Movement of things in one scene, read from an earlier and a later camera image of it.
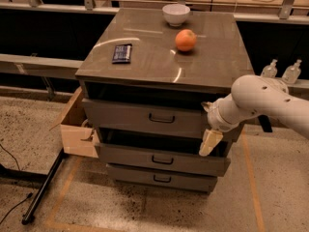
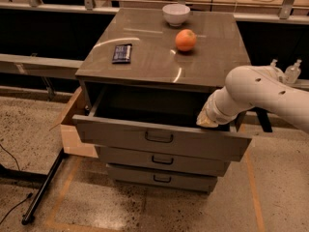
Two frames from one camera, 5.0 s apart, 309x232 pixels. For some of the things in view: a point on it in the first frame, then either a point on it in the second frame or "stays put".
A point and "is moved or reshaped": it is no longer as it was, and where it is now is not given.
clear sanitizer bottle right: (293, 72) stays put
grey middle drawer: (163, 159) stays put
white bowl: (176, 14) stays put
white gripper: (214, 119) → (210, 109)
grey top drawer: (148, 116) is moved or reshaped
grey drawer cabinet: (146, 76) stays put
